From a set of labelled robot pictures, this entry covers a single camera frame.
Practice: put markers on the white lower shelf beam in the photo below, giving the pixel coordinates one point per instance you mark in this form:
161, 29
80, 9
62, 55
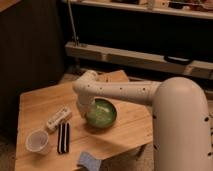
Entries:
140, 60

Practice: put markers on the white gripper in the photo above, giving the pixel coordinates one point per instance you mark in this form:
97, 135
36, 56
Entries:
85, 108

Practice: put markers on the black and white striped cloth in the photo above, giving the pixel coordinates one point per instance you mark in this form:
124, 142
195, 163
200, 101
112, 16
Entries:
63, 138

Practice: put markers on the clear plastic cup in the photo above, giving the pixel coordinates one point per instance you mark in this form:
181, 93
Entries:
38, 142

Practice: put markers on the wooden table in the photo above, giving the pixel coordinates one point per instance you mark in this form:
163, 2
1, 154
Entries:
133, 128

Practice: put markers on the white remote control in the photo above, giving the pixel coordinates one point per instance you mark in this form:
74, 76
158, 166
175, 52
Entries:
62, 115

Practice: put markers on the white upper shelf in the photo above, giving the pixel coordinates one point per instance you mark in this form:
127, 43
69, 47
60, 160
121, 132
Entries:
150, 8

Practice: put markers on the blue sponge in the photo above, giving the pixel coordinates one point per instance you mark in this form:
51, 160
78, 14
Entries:
89, 162

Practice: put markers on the green ceramic bowl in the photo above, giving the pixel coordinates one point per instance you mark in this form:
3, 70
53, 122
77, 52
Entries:
102, 115

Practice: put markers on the black handle on shelf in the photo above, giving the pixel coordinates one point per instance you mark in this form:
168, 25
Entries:
177, 61

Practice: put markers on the metal vertical pole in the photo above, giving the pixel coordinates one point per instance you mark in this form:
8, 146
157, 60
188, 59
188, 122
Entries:
75, 37

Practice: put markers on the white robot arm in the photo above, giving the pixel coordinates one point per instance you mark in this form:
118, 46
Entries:
181, 123

